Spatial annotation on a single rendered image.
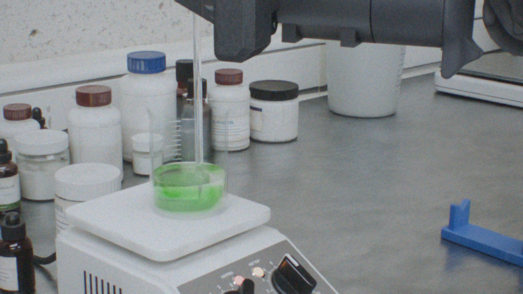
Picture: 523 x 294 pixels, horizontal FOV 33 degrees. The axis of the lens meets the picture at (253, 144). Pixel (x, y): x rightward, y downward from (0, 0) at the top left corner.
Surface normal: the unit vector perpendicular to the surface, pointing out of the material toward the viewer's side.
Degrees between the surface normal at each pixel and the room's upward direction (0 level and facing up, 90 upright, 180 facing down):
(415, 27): 114
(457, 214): 90
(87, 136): 90
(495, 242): 0
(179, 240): 0
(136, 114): 90
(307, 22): 118
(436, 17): 103
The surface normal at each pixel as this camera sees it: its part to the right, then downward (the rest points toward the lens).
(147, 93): 0.16, 0.29
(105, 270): -0.68, 0.21
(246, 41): 0.40, 0.27
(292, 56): 0.67, 0.22
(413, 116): 0.01, -0.96
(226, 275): 0.38, -0.72
